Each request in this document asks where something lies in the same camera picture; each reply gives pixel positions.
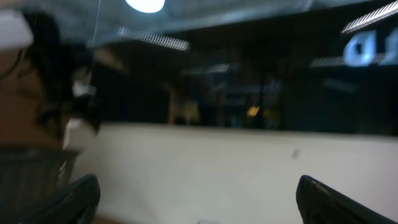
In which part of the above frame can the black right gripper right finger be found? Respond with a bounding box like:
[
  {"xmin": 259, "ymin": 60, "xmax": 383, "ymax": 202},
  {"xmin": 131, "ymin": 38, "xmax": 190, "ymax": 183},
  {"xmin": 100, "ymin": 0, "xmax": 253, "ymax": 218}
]
[{"xmin": 295, "ymin": 175, "xmax": 397, "ymax": 224}]

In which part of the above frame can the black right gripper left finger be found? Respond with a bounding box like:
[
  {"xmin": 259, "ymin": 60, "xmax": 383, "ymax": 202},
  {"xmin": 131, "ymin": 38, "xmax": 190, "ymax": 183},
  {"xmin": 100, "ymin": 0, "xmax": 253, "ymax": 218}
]
[{"xmin": 15, "ymin": 174, "xmax": 101, "ymax": 224}]

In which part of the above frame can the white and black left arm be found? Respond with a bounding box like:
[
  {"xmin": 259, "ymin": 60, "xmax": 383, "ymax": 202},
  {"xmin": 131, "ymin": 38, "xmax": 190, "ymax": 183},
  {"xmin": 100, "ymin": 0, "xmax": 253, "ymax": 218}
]
[{"xmin": 1, "ymin": 10, "xmax": 101, "ymax": 148}]

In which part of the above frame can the dark grey plastic basket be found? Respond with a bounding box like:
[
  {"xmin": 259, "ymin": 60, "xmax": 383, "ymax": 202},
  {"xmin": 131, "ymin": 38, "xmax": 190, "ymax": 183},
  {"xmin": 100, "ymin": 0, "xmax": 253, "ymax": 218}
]
[{"xmin": 1, "ymin": 144, "xmax": 79, "ymax": 223}]

